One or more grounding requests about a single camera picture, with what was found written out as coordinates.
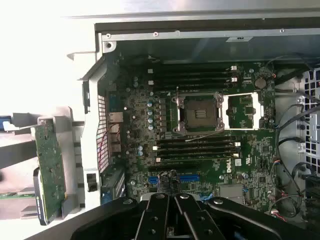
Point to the black RAM slot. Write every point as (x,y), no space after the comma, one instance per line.
(197,140)
(197,147)
(195,73)
(197,153)
(195,67)
(195,79)
(197,158)
(195,85)

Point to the green RAM stick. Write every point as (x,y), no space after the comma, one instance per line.
(15,195)

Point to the perforated metal disk bay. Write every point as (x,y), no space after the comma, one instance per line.
(310,112)

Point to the CPU socket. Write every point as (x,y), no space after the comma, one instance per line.
(200,112)

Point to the silver chipset heat sink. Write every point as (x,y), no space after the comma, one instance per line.
(231,193)

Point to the blue expansion slot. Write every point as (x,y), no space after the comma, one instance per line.
(188,178)

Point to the open black PC case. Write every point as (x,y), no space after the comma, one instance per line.
(225,32)

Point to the green motherboard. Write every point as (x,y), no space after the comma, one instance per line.
(140,110)

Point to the silver socket cover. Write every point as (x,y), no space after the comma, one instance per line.
(240,95)

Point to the grey parts rack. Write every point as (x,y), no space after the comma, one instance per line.
(75,155)

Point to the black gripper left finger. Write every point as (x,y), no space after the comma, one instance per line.
(155,220)

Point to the round coin battery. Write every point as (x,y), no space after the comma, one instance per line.
(260,82)

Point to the hard disk blue carrier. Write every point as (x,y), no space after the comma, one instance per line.
(5,123)

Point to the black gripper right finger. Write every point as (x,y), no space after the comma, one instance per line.
(195,220)

